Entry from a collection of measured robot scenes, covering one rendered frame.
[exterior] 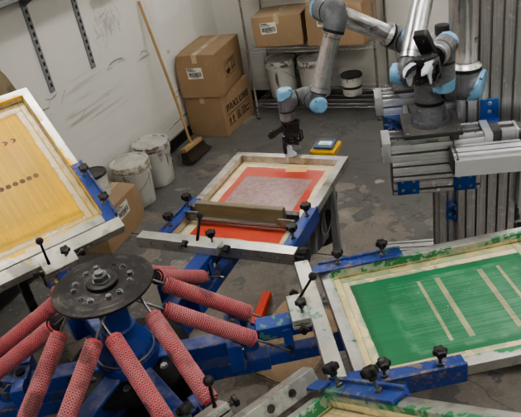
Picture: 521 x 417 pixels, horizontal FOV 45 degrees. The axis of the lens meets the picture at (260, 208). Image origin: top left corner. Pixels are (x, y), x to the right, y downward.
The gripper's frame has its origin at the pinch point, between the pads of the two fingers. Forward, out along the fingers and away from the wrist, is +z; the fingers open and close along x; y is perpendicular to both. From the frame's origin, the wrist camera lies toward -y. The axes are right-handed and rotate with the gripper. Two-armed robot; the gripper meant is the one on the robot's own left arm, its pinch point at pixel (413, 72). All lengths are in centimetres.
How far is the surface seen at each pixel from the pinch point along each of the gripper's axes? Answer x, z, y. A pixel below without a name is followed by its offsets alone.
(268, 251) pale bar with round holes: 59, 17, 56
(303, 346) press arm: 34, 46, 71
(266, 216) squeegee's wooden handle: 74, -6, 56
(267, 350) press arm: 43, 52, 69
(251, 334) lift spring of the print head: 40, 60, 56
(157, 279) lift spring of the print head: 69, 62, 37
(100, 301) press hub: 67, 85, 28
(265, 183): 96, -42, 60
